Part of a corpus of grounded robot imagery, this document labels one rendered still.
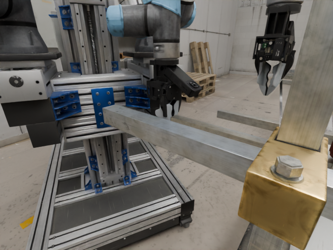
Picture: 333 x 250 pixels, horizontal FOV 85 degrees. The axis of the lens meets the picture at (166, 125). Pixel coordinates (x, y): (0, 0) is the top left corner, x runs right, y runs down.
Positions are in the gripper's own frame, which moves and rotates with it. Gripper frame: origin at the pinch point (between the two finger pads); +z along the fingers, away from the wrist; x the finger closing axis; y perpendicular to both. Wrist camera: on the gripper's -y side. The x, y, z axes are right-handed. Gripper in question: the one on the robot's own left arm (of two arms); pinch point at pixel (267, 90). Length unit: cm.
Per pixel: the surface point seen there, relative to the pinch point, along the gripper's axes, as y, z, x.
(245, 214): 45.2, 1.8, 8.8
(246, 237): 28.3, 24.6, 7.2
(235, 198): -57, 95, -16
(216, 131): 16.7, 8.9, -6.5
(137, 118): 41.2, -1.5, -9.0
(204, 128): 16.7, 8.9, -10.2
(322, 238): 9.6, 32.5, 21.2
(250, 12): -743, -130, -248
